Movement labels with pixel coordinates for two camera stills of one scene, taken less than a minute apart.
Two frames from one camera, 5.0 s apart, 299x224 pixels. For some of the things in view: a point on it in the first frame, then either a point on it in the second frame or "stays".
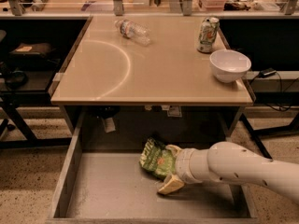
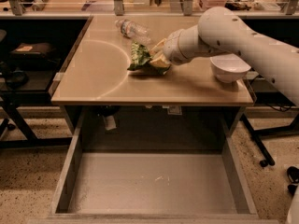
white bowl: (229, 65) stays
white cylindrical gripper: (184, 165) -> (172, 49)
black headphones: (17, 80) stays
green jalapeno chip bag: (157, 159) -> (140, 61)
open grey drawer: (102, 180) stays
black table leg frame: (257, 133) stays
